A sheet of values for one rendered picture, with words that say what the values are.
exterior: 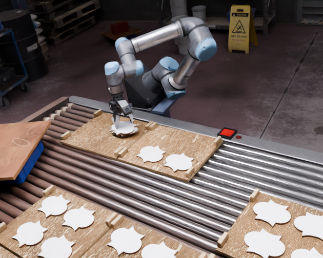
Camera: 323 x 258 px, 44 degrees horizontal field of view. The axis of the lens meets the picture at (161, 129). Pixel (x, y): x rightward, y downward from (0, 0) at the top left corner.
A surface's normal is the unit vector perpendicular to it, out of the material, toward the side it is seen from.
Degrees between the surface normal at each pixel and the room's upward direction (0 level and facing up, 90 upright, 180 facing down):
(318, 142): 0
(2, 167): 0
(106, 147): 0
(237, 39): 78
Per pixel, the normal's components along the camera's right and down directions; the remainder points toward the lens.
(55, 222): -0.14, -0.85
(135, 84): 0.54, -0.47
